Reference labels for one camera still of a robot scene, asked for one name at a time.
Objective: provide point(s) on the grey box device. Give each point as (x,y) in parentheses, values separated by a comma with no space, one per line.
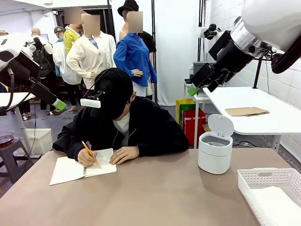
(196,64)

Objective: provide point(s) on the beige cap mannequin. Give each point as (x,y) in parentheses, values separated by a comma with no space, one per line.
(3,32)

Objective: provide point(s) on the large white side table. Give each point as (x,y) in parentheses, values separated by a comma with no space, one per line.
(235,99)

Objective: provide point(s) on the blue shirt mannequin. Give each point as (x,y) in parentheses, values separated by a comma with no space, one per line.
(134,54)

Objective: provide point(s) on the person's right hand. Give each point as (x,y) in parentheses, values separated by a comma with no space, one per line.
(87,159)

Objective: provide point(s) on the black light stand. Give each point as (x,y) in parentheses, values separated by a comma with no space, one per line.
(258,75)

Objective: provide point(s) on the white table with slanted leg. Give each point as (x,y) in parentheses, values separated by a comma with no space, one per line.
(14,97)

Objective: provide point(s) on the person's left hand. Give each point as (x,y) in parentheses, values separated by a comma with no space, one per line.
(124,154)

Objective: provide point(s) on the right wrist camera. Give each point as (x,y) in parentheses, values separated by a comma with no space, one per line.
(218,44)

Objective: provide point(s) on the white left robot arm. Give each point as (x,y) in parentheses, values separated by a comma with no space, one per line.
(11,44)

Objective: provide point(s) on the person's right forearm black sleeve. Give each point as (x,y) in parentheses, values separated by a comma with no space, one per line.
(68,146)

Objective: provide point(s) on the orange pencil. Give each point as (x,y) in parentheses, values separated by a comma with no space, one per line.
(87,149)

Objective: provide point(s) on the grey plastic stool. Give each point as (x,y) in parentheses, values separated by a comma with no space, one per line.
(9,153)

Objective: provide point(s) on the person in black jacket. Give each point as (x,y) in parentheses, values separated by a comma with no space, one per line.
(150,127)

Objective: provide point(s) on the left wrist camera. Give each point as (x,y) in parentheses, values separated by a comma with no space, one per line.
(31,48)

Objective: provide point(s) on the small white table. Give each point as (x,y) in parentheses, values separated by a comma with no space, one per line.
(195,122)

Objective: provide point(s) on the white paper stack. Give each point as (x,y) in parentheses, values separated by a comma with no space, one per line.
(277,207)

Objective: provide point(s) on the black backdrop stand pole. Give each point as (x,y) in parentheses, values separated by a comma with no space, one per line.
(201,14)
(154,23)

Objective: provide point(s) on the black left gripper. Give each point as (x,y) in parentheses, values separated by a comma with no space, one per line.
(23,68)

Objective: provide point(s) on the brown cardboard sheet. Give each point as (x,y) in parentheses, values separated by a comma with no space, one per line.
(247,111)

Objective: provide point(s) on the person's left forearm black sleeve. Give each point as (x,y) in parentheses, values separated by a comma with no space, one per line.
(162,147)

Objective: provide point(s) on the black cap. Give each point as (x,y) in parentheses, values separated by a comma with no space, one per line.
(117,94)

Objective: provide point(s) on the yellow green shopping bag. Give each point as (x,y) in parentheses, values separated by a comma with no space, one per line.
(179,110)

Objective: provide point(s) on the white undershirt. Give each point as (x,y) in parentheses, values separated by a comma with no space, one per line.
(122,127)

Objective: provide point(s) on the white plastic crate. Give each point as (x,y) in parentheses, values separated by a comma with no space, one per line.
(42,141)

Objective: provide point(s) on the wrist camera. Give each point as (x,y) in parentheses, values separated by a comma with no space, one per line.
(218,44)
(31,48)

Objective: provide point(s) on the white perforated plastic basket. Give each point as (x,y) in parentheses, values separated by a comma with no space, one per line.
(247,186)

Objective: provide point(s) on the black shirt mannequin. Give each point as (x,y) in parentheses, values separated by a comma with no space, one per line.
(149,42)

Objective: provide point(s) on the red glass bowl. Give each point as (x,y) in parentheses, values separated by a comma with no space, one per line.
(5,139)

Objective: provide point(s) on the white shirt mannequin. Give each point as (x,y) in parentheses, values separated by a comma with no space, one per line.
(109,49)

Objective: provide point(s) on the black bucket hat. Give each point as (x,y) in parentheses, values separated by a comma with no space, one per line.
(128,7)

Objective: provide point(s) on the black head camera mount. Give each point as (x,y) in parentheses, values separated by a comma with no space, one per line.
(103,86)

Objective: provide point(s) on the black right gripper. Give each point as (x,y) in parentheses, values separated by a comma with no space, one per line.
(235,58)

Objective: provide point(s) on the white spiral notebook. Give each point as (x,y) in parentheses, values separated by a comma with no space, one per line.
(68,169)

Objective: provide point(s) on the cream jacket mannequin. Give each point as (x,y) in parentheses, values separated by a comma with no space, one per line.
(87,56)

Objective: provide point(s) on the white coat mannequin grey cap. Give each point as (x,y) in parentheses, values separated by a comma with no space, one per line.
(63,68)

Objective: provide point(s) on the white lidded trash bin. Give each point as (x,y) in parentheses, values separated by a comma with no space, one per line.
(212,160)

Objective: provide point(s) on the yellow jacket mannequin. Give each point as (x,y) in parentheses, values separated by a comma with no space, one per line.
(69,40)

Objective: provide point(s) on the white head camera box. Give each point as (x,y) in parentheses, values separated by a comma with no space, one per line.
(90,103)

